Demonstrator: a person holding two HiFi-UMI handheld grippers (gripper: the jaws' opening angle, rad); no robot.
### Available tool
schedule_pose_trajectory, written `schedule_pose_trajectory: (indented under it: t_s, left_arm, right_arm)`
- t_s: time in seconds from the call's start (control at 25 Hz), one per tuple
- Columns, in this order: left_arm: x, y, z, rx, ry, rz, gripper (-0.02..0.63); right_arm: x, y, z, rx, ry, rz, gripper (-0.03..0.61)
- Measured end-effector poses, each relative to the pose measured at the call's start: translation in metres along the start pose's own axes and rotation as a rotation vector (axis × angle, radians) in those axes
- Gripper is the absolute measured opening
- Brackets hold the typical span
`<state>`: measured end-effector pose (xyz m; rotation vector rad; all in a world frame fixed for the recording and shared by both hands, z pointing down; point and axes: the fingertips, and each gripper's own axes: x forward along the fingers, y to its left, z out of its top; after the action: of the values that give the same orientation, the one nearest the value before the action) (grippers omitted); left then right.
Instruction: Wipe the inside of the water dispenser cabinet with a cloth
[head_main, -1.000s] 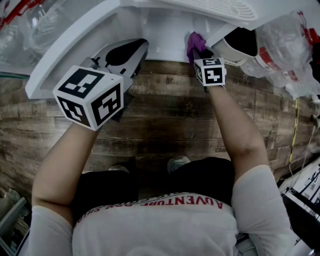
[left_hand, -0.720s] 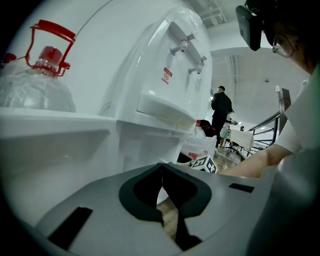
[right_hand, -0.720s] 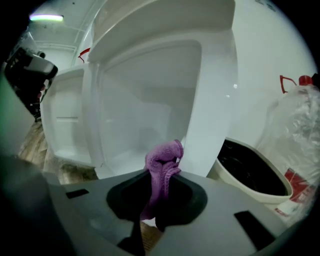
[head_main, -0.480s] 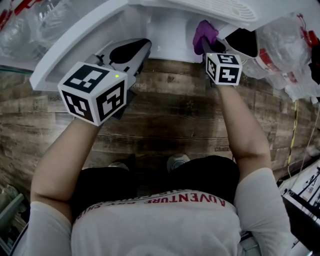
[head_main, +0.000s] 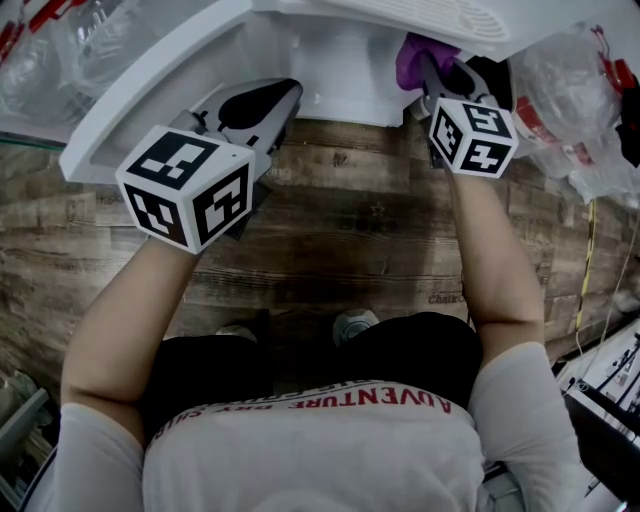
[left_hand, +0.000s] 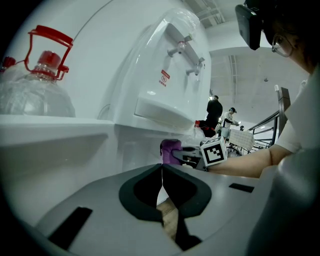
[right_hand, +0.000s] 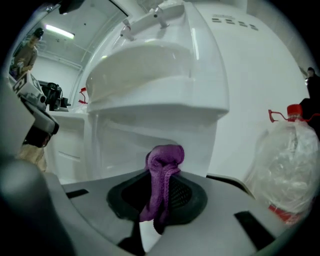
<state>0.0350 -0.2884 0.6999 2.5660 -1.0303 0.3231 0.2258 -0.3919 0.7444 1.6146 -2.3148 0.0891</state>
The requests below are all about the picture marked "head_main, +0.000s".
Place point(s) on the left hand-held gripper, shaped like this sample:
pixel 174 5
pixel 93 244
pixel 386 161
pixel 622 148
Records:
pixel 190 190

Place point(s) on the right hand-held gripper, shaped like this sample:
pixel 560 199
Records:
pixel 475 140

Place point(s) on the purple cloth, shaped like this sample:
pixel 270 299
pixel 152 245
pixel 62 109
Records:
pixel 412 65

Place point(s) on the white water dispenser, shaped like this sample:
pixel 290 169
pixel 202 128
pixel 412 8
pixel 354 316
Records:
pixel 340 75

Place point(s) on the person's left forearm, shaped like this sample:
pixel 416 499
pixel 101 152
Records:
pixel 125 325

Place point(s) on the person's right forearm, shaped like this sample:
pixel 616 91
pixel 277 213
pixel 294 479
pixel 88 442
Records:
pixel 495 260

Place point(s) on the black fabric item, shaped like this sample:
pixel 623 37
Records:
pixel 631 130

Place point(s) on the person's left grey shoe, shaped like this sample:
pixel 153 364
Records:
pixel 236 333

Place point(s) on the person's grey shoe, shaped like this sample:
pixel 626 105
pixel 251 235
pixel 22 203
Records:
pixel 236 333
pixel 354 325

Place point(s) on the person's right grey shoe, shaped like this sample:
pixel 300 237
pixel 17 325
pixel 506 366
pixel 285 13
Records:
pixel 354 325

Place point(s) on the person's black shorts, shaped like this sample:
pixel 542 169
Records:
pixel 400 360

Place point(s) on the white desk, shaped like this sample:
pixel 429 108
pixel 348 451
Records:
pixel 600 365

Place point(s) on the person's white printed shirt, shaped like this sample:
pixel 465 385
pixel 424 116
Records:
pixel 310 460

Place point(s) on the black chair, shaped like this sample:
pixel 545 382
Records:
pixel 615 460

